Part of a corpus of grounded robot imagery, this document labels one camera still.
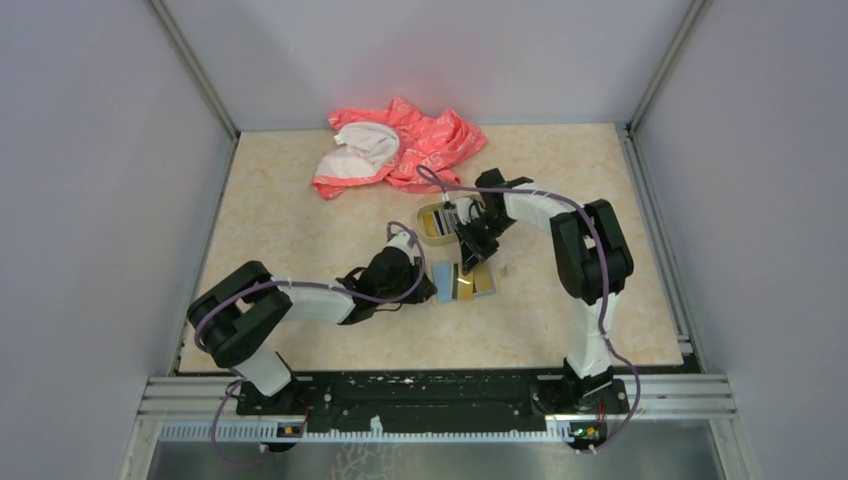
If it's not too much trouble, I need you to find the stack of cards in tray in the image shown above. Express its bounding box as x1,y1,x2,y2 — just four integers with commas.
422,202,456,238

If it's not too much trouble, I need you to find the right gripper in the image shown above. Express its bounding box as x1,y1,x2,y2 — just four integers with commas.
453,212,516,276

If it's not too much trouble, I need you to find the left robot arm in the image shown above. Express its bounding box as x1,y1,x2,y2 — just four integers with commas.
186,245,437,414

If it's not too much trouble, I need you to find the gold credit card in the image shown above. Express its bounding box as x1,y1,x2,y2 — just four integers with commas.
472,264,496,297
432,263,475,304

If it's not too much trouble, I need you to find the aluminium frame rail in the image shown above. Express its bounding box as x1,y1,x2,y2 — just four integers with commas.
137,372,737,443

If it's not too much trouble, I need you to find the cream oval card tray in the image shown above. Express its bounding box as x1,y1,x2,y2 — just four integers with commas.
416,194,484,246

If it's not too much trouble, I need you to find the pink patterned cloth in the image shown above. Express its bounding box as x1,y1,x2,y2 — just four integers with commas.
312,97,488,200

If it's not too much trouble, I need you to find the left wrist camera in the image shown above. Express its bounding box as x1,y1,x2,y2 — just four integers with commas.
387,231,420,259

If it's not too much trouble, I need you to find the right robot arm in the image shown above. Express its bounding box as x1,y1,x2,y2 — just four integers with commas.
453,169,634,412

